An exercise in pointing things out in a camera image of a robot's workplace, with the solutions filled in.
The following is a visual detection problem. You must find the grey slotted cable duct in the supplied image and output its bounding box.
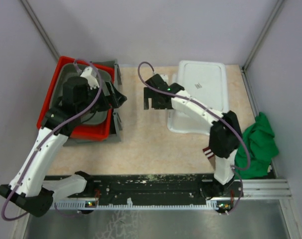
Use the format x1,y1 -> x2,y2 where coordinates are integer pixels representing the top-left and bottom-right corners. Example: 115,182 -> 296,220
53,198 -> 218,210

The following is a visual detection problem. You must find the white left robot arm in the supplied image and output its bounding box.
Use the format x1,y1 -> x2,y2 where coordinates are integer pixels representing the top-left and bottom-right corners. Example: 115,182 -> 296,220
0,65 -> 127,221

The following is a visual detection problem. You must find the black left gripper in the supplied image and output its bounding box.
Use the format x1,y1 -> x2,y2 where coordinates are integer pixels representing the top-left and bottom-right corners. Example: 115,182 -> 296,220
77,79 -> 127,118

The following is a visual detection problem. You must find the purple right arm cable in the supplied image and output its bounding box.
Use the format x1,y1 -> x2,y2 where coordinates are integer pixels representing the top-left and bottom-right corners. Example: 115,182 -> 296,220
138,61 -> 251,216

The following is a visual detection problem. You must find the brown striped sock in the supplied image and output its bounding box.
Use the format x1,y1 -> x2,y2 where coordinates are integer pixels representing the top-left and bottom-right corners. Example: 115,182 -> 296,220
202,147 -> 215,159

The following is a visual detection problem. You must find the red plastic crate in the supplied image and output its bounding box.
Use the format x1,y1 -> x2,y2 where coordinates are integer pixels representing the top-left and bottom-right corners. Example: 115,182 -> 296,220
36,56 -> 118,141

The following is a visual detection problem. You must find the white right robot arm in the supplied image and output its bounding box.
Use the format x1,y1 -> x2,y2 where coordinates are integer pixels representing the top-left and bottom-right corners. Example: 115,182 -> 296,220
142,74 -> 243,197

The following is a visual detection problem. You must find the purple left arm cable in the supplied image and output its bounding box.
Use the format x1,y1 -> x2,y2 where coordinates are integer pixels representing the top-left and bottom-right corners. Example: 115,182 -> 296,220
0,58 -> 102,222

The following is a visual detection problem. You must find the grey-green plastic tub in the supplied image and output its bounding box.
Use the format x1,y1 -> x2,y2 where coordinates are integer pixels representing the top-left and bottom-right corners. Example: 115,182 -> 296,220
49,63 -> 112,125

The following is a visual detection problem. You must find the grey plastic crate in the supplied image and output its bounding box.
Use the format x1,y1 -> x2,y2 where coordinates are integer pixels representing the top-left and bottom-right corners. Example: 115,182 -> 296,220
64,59 -> 122,147

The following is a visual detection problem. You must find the large white plastic container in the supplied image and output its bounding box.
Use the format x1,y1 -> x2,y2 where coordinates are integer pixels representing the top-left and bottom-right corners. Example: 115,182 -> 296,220
167,60 -> 229,135

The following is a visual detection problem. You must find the green cloth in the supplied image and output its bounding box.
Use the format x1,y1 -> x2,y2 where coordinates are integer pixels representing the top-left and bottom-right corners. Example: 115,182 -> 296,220
236,112 -> 279,179

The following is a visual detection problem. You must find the aluminium rail frame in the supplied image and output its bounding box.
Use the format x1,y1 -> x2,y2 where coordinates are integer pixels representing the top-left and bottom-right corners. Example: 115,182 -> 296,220
241,66 -> 292,200

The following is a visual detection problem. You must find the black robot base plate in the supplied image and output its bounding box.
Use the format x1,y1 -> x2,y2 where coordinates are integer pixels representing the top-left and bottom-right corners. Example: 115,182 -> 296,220
52,174 -> 243,214

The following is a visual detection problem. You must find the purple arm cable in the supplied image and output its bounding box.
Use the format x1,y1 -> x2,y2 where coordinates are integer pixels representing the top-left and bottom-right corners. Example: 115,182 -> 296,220
0,58 -> 102,222
138,61 -> 251,216

